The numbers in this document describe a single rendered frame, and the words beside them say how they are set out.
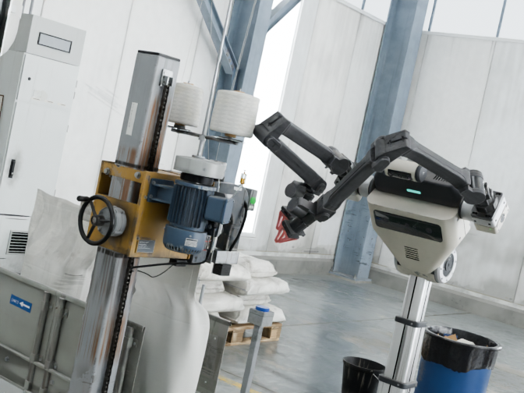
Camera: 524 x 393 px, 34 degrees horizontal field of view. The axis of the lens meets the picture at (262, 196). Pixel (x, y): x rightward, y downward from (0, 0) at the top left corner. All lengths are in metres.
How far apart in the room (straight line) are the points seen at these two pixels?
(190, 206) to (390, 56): 9.28
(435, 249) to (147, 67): 1.29
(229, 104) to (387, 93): 8.98
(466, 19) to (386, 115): 1.67
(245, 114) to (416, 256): 0.91
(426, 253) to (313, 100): 7.61
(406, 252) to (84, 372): 1.33
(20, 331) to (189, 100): 1.32
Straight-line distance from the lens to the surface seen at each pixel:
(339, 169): 3.35
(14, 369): 3.92
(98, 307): 3.17
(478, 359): 5.17
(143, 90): 3.10
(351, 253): 12.01
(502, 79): 11.61
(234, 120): 3.07
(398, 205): 3.34
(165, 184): 3.11
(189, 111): 3.26
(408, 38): 12.03
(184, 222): 2.99
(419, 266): 3.46
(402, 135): 2.88
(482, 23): 11.93
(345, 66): 11.39
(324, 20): 10.89
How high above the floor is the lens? 1.49
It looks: 3 degrees down
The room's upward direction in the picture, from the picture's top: 12 degrees clockwise
